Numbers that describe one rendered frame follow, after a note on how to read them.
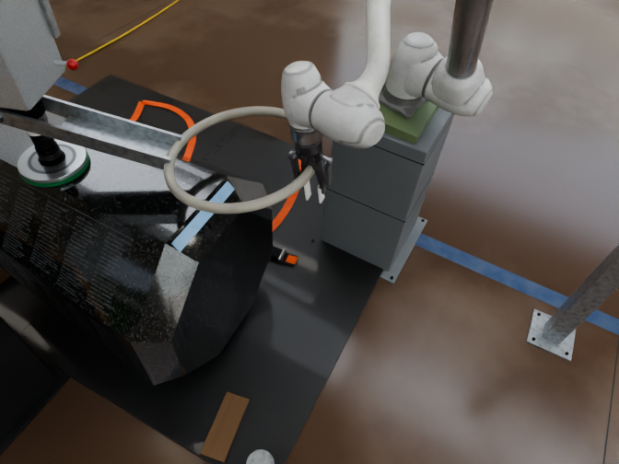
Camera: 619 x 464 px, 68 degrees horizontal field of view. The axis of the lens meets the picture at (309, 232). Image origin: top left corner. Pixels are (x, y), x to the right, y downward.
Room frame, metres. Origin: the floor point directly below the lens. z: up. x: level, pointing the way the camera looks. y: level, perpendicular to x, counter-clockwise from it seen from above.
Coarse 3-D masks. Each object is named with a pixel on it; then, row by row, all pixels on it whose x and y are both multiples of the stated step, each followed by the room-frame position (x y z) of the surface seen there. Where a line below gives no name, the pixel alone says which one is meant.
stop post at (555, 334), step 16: (608, 256) 1.14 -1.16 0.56; (608, 272) 1.08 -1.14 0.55; (592, 288) 1.08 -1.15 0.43; (608, 288) 1.06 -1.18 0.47; (576, 304) 1.08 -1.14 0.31; (592, 304) 1.06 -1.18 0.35; (544, 320) 1.17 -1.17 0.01; (560, 320) 1.08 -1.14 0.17; (576, 320) 1.06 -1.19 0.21; (528, 336) 1.08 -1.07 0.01; (544, 336) 1.08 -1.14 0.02; (560, 336) 1.06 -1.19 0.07; (560, 352) 1.01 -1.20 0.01
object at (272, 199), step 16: (224, 112) 1.28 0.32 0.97; (240, 112) 1.29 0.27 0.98; (256, 112) 1.29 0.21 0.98; (272, 112) 1.28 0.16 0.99; (192, 128) 1.20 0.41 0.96; (176, 144) 1.12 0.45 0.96; (304, 176) 0.95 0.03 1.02; (176, 192) 0.90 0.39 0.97; (288, 192) 0.89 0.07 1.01; (208, 208) 0.84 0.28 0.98; (224, 208) 0.83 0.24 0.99; (240, 208) 0.83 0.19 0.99; (256, 208) 0.84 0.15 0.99
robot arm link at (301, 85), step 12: (288, 72) 0.98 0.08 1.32; (300, 72) 0.97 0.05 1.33; (312, 72) 0.98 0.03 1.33; (288, 84) 0.96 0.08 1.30; (300, 84) 0.96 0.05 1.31; (312, 84) 0.97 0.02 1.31; (324, 84) 0.99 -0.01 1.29; (288, 96) 0.96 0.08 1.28; (300, 96) 0.95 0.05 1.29; (312, 96) 0.94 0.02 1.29; (288, 108) 0.96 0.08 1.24; (300, 108) 0.93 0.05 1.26; (288, 120) 0.97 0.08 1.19; (300, 120) 0.94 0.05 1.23
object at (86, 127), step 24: (48, 96) 1.17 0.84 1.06; (0, 120) 1.05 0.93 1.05; (24, 120) 1.05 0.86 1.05; (72, 120) 1.14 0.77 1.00; (96, 120) 1.15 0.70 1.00; (120, 120) 1.15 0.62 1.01; (96, 144) 1.04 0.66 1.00; (120, 144) 1.04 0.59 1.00; (144, 144) 1.11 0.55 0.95; (168, 144) 1.14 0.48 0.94
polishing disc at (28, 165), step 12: (60, 144) 1.19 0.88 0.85; (72, 144) 1.20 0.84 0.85; (24, 156) 1.12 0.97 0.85; (36, 156) 1.12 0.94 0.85; (72, 156) 1.14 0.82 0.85; (84, 156) 1.14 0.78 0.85; (24, 168) 1.06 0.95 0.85; (36, 168) 1.06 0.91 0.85; (48, 168) 1.07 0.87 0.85; (60, 168) 1.07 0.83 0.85; (72, 168) 1.08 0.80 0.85; (36, 180) 1.01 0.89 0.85; (48, 180) 1.01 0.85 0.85
